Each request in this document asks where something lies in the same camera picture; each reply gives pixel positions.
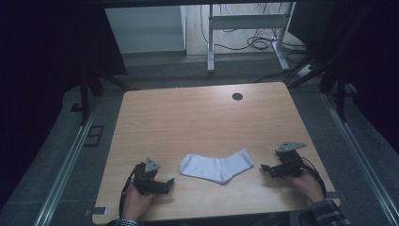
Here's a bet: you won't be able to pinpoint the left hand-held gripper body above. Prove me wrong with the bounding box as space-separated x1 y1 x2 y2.
132 156 165 196

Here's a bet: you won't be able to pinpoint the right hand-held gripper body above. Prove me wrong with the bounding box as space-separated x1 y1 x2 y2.
275 141 308 179

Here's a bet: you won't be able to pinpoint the white sock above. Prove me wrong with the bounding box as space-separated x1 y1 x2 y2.
179 148 256 186

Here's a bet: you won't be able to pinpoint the person's left hand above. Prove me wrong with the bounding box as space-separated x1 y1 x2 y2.
120 184 158 221

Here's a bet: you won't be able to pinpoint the person's right hand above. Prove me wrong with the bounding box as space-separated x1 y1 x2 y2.
284 170 327 205

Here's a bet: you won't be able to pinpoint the black metal stand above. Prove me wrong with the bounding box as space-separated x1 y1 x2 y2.
70 74 133 126
286 53 359 123

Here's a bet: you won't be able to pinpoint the white power strip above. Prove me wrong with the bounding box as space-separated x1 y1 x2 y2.
295 63 315 78

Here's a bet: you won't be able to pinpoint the white panel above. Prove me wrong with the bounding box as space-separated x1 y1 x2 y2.
104 5 186 55

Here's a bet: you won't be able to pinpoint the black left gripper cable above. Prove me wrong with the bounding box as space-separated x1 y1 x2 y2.
119 162 146 218

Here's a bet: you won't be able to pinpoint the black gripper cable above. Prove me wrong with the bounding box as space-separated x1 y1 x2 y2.
300 155 327 194
119 162 146 218

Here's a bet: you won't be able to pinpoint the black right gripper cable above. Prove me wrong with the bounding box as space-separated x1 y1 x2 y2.
300 155 327 194

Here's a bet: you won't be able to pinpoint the grey metal table bracket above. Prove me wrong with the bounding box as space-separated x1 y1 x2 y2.
84 206 108 217
326 191 348 202

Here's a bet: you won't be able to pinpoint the black floor outlet frame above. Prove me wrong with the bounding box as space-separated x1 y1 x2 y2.
83 124 105 148

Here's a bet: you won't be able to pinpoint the aluminium floor rail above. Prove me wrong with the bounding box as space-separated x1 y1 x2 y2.
32 93 103 226
320 91 399 222

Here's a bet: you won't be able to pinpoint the black floor cables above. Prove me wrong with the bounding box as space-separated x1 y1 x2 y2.
200 3 310 64

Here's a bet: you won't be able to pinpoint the white metal desk frame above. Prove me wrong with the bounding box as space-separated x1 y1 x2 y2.
206 2 296 74

